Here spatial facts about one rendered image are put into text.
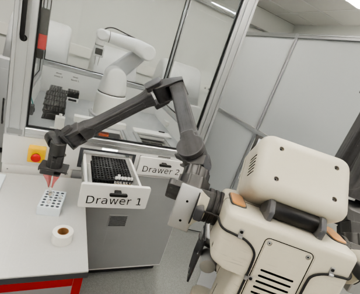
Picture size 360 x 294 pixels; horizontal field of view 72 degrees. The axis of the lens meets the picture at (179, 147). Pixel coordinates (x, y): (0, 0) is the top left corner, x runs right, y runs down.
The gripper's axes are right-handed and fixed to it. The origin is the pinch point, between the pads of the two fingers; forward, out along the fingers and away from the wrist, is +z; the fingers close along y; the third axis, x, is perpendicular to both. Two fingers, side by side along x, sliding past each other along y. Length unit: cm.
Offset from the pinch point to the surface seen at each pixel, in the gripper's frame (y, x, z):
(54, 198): -2.3, -0.1, 6.2
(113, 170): -23.6, -14.5, -4.3
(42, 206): 0.7, 5.9, 6.2
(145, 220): -53, -35, 37
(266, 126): -172, -128, -29
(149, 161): -43, -32, -6
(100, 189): -18.9, 5.0, -5.3
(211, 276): -119, -34, 80
